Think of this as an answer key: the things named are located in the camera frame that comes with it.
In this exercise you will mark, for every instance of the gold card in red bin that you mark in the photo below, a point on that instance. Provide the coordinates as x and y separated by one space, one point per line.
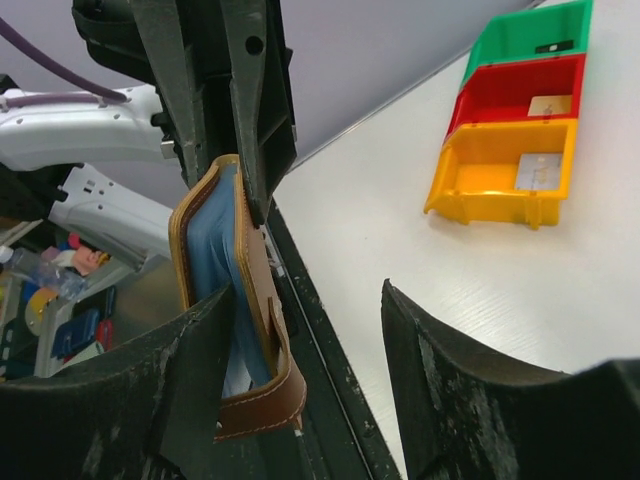
550 106

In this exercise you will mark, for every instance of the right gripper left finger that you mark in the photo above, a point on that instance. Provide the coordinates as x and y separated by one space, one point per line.
148 409

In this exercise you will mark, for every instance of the yellow plastic bin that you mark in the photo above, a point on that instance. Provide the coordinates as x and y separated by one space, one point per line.
477 166

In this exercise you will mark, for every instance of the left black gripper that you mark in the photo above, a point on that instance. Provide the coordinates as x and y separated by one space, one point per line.
221 70

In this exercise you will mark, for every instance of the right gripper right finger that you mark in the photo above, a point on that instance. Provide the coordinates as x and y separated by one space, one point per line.
467 411

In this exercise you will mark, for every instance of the red plastic bin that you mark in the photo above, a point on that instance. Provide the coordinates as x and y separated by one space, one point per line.
502 93

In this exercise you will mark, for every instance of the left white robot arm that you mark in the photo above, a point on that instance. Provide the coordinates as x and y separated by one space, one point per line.
51 143

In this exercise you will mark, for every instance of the black card in green bin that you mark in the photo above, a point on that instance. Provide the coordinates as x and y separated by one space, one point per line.
554 48

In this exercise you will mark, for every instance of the green plastic bin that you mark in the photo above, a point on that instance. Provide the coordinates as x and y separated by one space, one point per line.
513 37

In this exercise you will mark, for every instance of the silver card in yellow bin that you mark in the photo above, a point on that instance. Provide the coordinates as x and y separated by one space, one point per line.
539 172

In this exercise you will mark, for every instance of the brown leather card holder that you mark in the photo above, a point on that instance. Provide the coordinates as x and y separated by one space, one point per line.
213 243

